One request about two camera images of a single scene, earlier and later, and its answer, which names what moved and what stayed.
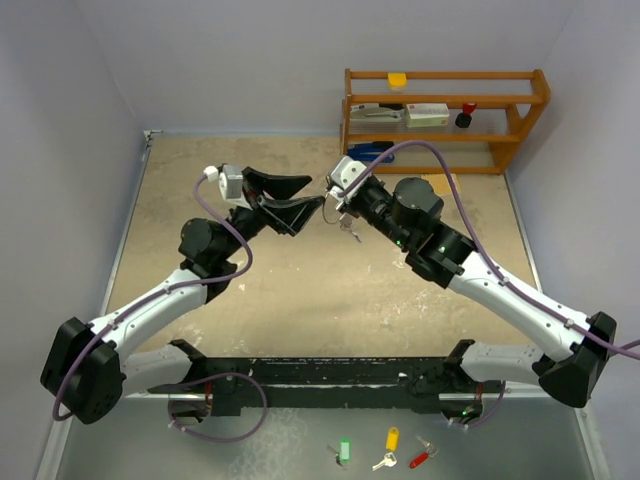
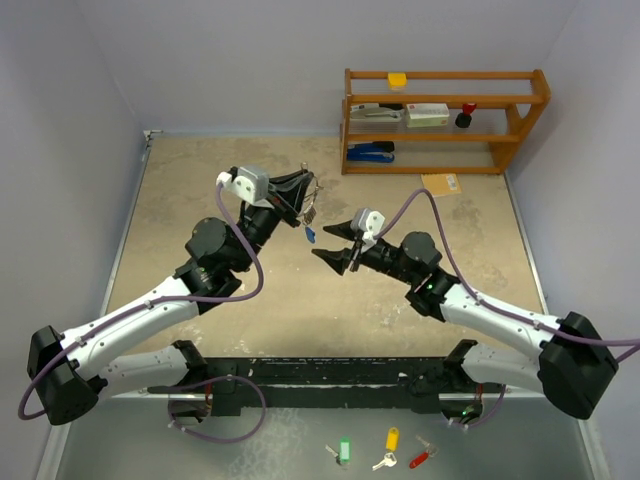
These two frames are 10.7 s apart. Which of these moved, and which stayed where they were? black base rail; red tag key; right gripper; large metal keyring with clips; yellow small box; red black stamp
Moved: large metal keyring with clips; right gripper
Stayed: black base rail; red black stamp; yellow small box; red tag key
